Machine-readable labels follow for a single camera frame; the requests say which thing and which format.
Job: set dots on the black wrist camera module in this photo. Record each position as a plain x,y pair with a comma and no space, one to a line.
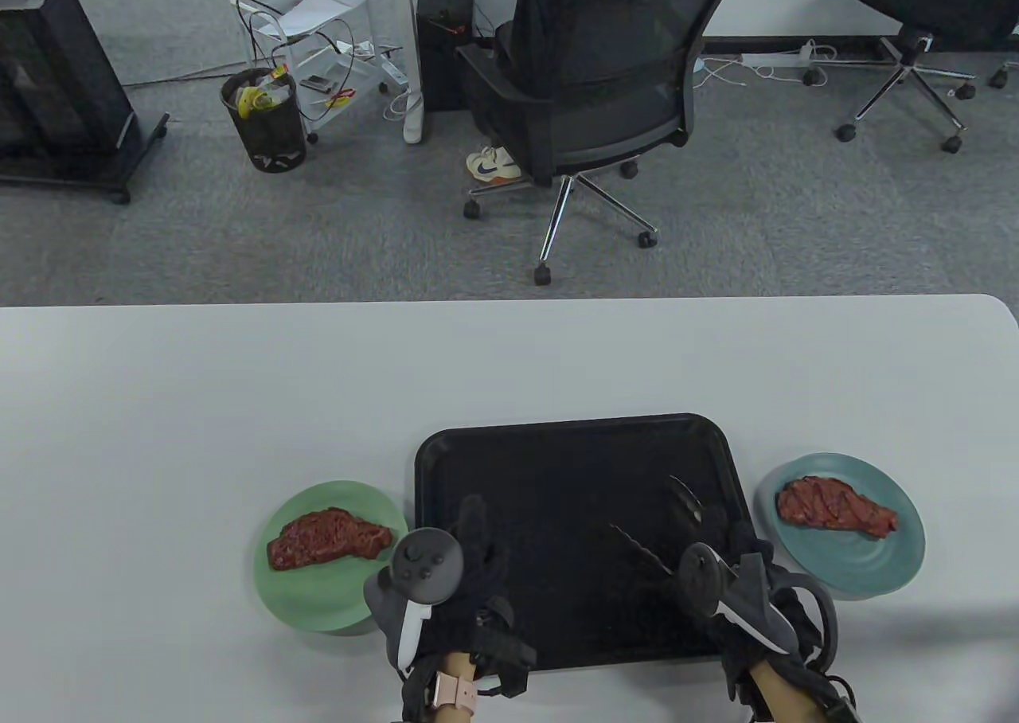
505,655

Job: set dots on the black mesh office chair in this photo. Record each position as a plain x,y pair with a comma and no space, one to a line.
621,54

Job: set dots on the black mesh waste bin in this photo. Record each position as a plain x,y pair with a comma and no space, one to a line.
267,134

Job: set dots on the black plastic tray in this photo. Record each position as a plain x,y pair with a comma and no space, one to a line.
573,476

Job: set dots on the teal blue plate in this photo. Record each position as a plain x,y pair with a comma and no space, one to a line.
844,564

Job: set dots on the green plate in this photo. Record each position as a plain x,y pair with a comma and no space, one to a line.
318,595

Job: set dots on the white power strip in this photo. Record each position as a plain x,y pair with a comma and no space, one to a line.
412,122
776,58

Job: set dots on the person's left hand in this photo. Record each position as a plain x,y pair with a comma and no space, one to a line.
478,619

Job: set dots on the chunky red steak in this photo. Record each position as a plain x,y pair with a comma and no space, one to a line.
326,538

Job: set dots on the white paper sheets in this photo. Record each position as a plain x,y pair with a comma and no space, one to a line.
314,13

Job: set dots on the long red steak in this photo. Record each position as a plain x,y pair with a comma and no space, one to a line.
828,504

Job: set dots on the black phone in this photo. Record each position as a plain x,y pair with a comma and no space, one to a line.
318,83

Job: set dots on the grey tracking controller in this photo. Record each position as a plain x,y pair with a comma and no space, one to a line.
426,564
704,576

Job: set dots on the person's right hand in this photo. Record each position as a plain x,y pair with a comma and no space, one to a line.
740,536

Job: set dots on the person's left forearm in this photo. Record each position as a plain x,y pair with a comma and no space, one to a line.
458,663

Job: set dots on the black computer tower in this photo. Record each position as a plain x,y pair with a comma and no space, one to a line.
442,38

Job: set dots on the person's right forearm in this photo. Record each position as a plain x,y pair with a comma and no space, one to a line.
776,695

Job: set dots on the pink wrist watch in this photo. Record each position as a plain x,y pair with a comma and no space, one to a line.
455,691

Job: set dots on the black wheeled cabinet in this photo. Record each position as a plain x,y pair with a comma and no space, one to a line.
56,78

